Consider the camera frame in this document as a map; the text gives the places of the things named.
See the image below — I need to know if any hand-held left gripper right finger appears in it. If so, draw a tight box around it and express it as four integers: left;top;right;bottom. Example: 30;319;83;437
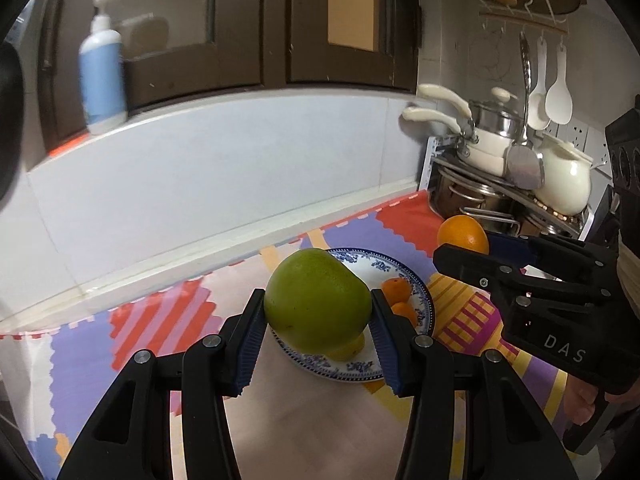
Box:
370;288;581;480

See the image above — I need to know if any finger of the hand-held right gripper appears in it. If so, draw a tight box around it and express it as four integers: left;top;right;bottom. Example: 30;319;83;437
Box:
486;232;621;286
432;243;609;321

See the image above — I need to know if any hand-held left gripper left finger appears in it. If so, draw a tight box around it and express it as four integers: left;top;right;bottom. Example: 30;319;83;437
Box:
57;287;267;480

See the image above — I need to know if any large orange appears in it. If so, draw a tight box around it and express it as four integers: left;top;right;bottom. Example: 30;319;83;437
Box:
436;215;490;256

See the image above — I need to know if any small orange kumquat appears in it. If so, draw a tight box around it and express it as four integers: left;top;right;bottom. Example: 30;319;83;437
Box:
390;301;420;327
382;277;412;303

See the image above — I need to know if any blue patterned white plate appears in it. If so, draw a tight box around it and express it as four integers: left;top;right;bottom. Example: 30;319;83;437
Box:
270;247;435;385

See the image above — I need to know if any large green pomelo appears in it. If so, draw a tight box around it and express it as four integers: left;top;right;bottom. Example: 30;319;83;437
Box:
263;248;373;353

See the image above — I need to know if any person's right forearm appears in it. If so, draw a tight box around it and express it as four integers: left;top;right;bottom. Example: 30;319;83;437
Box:
617;230;640;318

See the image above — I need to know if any person's right hand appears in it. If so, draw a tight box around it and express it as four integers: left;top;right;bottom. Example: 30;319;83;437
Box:
564;379;597;429

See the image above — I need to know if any metal pot rack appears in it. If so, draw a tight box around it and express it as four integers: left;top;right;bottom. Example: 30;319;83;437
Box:
432;152;593;241

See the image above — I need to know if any large steel pot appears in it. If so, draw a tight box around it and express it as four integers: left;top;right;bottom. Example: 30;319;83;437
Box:
430;160;521;221

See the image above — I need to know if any metal spatula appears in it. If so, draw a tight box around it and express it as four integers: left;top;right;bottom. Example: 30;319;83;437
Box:
505;30;546;187

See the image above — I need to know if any white ceramic pot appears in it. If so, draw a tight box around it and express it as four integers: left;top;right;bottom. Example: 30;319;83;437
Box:
535;135;608;216

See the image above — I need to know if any colourful printed mat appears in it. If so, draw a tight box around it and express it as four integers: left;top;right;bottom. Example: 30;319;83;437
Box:
0;190;601;480

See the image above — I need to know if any white ladle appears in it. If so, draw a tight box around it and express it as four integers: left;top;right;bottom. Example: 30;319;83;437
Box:
527;35;551;131

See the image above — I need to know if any white rice paddle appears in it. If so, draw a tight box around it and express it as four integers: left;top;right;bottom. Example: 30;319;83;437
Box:
545;42;573;126

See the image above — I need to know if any blue white pump bottle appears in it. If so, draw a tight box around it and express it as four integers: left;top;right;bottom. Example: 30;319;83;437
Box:
77;0;128;136

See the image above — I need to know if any white saucepan cream handle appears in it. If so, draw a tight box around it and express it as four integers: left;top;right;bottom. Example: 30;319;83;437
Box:
400;106;511;177

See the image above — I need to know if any steel pot cream handle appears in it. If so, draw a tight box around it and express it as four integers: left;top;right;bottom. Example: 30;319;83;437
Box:
416;83;526;141

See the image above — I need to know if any white wall outlet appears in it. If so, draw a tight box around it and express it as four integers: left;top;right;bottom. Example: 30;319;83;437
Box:
555;117;613;171

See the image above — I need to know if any wooden utensil hook rail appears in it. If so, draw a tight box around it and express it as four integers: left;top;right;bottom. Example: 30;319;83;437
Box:
479;10;571;36

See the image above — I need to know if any dark wooden window frame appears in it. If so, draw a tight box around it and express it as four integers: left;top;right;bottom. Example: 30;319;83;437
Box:
37;0;421;156

